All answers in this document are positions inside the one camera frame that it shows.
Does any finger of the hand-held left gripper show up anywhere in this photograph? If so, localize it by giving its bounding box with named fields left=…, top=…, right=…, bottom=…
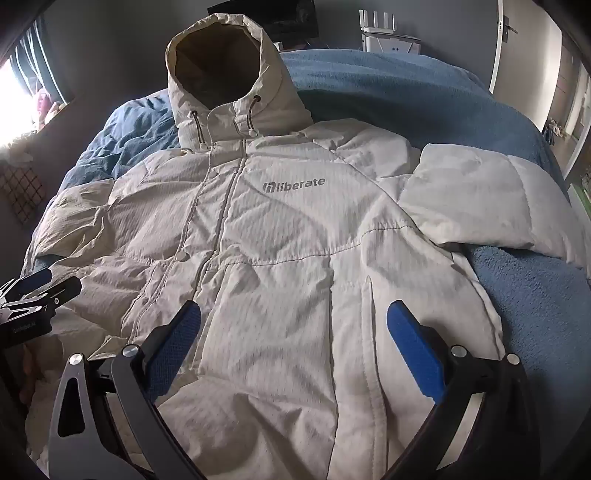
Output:
left=0, top=268, right=53, bottom=302
left=4, top=277, right=83, bottom=320

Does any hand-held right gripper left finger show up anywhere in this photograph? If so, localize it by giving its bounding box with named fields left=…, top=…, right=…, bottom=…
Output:
left=48, top=300, right=204, bottom=480

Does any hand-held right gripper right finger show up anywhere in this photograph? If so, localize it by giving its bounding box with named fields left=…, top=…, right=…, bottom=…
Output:
left=385, top=300, right=541, bottom=480

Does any white hooded puffer jacket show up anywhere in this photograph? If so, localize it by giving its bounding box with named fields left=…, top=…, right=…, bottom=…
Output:
left=23, top=13, right=591, bottom=480

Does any grid patterned panel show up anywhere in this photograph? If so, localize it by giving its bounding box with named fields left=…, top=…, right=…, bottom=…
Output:
left=0, top=164, right=48, bottom=228

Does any white fluffy plush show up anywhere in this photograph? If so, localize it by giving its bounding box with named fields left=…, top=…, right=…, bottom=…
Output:
left=0, top=133, right=36, bottom=168

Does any pink plush toy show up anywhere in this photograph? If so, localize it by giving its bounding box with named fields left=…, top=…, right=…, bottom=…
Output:
left=33, top=89, right=64, bottom=126

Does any window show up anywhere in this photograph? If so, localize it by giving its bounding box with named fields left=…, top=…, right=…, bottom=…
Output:
left=0, top=54, right=43, bottom=149

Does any dark curtain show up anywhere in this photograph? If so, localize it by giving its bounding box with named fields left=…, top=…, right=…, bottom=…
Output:
left=13, top=14, right=77, bottom=108

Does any blue blanket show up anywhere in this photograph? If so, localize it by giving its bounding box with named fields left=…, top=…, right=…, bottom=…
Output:
left=60, top=48, right=591, bottom=480

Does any grey door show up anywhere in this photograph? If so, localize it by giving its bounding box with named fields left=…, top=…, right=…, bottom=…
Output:
left=488, top=0, right=563, bottom=121

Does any white router with antennas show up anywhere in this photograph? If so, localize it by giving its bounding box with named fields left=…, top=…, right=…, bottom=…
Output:
left=359, top=9, right=394, bottom=34

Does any black television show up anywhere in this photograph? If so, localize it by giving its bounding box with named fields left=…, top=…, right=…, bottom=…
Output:
left=207, top=0, right=320, bottom=40

